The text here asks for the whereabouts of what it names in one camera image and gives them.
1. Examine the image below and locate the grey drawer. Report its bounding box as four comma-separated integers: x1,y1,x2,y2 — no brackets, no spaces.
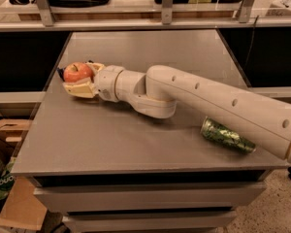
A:
63,211,236,233
34,182,266,214

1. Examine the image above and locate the grey upper drawer front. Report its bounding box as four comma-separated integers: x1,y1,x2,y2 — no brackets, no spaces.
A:
34,182,266,214

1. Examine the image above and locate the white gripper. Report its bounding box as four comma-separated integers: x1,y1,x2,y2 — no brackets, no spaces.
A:
63,62,124,102

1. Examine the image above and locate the blue rxbar blueberry wrapper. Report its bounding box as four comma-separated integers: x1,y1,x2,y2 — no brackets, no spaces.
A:
57,67,64,81

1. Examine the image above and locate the brown cardboard box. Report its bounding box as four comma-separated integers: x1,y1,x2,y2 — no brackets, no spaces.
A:
0,119,47,233

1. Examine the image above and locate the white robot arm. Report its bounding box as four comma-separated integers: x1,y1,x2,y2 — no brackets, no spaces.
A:
61,62,291,163

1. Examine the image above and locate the metal shelf frame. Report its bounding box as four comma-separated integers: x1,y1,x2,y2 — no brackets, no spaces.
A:
0,0,291,32

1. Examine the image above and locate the green soda can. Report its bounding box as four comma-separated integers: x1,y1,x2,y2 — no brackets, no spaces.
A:
201,117,256,154

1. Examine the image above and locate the red apple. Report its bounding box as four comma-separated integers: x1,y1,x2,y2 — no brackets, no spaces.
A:
63,62,93,83

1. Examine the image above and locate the grey lower drawer front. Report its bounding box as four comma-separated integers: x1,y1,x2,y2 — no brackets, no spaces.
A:
63,211,236,233

